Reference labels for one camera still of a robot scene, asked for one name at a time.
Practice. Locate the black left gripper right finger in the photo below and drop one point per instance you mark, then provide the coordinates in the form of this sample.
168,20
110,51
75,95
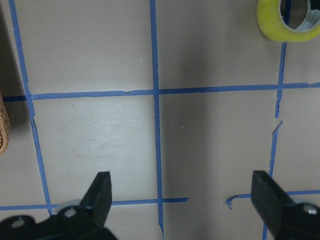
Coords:
269,200

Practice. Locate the brown wicker basket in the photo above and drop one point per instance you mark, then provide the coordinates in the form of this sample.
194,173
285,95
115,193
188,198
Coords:
4,127

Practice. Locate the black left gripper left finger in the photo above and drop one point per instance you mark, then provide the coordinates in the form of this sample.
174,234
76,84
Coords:
98,199

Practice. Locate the yellow packing tape roll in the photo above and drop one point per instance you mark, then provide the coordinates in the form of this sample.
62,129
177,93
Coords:
273,26

